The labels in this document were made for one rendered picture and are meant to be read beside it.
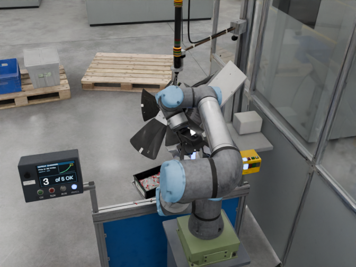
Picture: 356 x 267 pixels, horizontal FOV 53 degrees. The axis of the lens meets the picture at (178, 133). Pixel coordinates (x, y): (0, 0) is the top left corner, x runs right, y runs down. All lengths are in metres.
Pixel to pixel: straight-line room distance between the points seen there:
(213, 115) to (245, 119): 1.32
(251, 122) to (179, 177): 1.59
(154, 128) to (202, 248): 0.94
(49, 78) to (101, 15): 2.95
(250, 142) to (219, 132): 1.36
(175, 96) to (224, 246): 0.64
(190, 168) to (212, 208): 0.47
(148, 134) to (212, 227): 0.89
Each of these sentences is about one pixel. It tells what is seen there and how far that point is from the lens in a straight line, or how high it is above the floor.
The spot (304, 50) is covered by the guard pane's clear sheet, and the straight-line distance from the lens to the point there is 2.16.
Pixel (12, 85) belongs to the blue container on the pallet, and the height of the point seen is 0.25.
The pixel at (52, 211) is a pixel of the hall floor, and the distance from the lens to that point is 3.25.
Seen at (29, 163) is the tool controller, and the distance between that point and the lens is 1.70.
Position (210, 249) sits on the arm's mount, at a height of 1.10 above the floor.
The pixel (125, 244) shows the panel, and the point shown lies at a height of 0.55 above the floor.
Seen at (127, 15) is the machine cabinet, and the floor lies 0.20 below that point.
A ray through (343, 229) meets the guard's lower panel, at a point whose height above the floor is 0.83.
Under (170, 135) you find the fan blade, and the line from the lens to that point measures 1.95.
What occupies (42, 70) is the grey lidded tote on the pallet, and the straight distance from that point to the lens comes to 4.77.
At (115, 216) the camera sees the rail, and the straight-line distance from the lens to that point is 1.99.
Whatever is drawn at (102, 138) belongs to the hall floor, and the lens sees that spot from 3.98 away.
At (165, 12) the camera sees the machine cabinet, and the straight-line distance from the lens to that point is 7.65.
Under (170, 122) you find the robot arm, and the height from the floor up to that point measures 1.53.
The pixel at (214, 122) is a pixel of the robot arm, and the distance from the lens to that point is 1.15.
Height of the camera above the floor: 2.26
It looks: 34 degrees down
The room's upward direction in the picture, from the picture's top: 2 degrees clockwise
